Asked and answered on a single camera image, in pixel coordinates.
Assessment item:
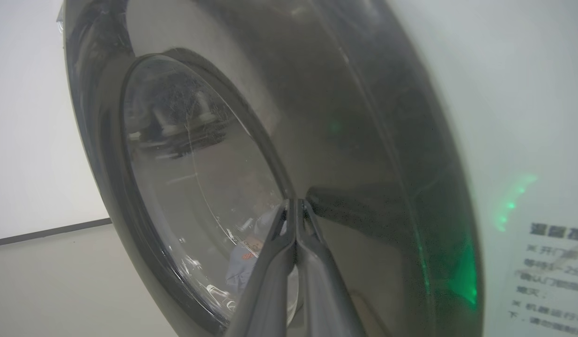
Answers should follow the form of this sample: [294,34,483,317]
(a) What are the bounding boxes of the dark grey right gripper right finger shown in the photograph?
[296,199,368,337]

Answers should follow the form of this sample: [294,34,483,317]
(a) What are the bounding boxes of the white front-load washing machine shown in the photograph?
[387,0,578,337]

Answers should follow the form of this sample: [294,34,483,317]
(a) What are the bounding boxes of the printed text label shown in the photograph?
[504,222,578,337]

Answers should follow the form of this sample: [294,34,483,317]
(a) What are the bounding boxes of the dark grey washing machine door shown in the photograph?
[62,0,485,337]

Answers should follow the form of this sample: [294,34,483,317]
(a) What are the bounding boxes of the blue cartoon print garment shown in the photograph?
[225,206,289,300]

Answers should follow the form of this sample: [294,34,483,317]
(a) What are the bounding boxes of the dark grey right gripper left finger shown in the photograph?
[225,199,297,337]

